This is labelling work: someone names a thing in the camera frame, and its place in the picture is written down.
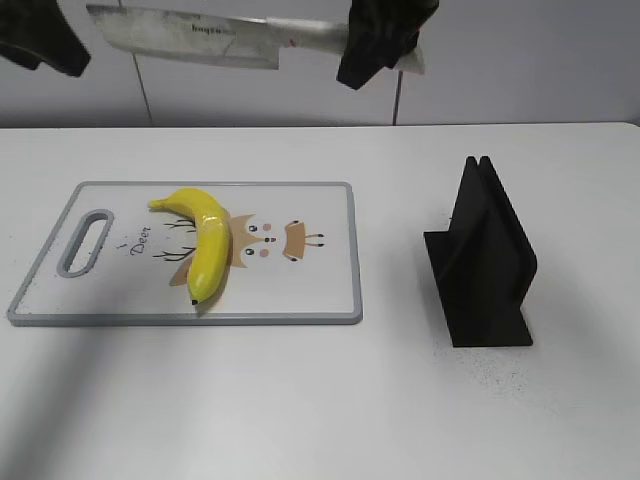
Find black knife stand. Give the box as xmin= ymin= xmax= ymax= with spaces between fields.
xmin=423 ymin=156 xmax=537 ymax=347

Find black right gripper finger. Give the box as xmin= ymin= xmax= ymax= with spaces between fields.
xmin=336 ymin=0 xmax=440 ymax=90

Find steel cleaver white handle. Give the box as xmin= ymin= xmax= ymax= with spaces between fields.
xmin=85 ymin=3 xmax=428 ymax=76

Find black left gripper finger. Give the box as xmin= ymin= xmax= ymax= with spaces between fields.
xmin=1 ymin=0 xmax=91 ymax=78

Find white grey-rimmed cutting board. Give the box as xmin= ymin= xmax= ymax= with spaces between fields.
xmin=7 ymin=181 xmax=363 ymax=327

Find yellow plastic banana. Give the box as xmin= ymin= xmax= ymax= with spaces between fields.
xmin=149 ymin=188 xmax=232 ymax=305

